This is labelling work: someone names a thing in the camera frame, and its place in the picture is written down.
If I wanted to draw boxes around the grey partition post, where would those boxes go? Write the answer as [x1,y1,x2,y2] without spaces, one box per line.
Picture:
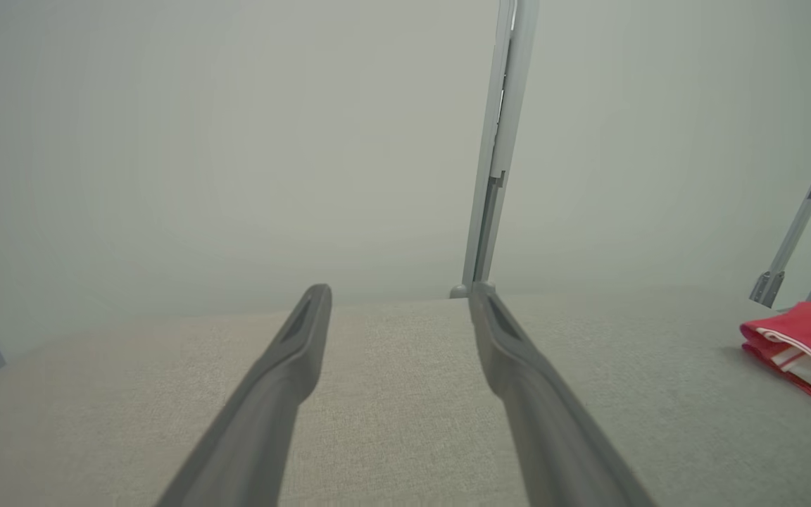
[449,0,541,301]

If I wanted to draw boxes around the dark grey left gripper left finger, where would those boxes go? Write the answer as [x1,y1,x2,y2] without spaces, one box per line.
[155,283,334,507]

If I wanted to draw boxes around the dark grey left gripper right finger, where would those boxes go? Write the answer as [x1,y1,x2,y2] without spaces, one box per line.
[468,284,657,507]

